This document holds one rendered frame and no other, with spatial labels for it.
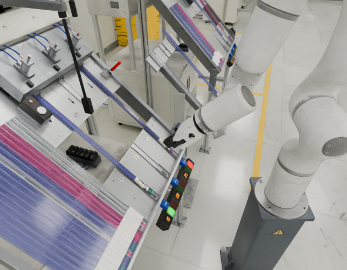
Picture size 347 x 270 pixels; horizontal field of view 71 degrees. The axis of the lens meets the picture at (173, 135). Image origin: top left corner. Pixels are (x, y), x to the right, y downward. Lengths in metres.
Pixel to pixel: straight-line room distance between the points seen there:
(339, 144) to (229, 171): 1.37
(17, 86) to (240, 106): 0.60
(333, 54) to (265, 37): 0.17
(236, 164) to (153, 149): 1.18
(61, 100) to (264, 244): 0.95
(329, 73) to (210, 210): 1.27
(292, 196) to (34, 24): 1.00
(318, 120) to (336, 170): 1.66
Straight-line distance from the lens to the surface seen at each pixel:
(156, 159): 0.96
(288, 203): 0.95
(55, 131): 0.82
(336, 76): 0.68
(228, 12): 5.27
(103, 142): 1.30
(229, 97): 0.64
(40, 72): 0.85
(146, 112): 1.05
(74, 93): 0.92
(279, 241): 1.13
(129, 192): 0.85
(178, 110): 1.29
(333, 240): 1.90
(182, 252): 1.60
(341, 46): 0.66
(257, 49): 0.58
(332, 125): 0.68
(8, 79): 0.80
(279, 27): 0.57
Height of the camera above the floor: 1.46
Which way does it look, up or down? 41 degrees down
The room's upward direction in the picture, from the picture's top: straight up
